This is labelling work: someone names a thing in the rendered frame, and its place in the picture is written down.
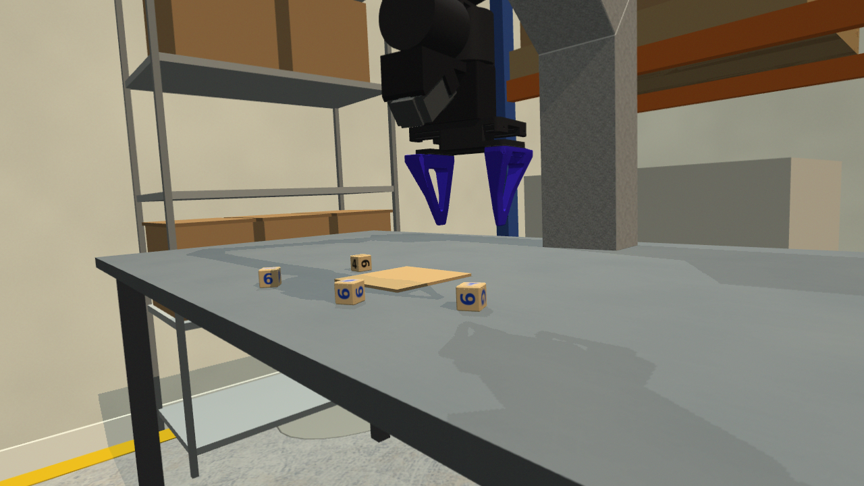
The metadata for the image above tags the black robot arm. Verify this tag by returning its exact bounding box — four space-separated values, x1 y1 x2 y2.
379 0 496 128

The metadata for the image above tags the beige letter block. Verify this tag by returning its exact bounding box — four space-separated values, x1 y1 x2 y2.
334 279 365 305
456 282 487 312
259 267 281 288
350 254 372 272

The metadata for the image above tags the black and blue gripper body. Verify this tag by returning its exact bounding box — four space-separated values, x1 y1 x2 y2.
409 117 527 156

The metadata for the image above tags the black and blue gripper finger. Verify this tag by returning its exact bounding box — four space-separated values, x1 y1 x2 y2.
404 154 454 225
485 146 533 226

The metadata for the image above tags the orange flat mat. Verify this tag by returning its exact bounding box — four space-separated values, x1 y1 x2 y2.
334 266 471 293

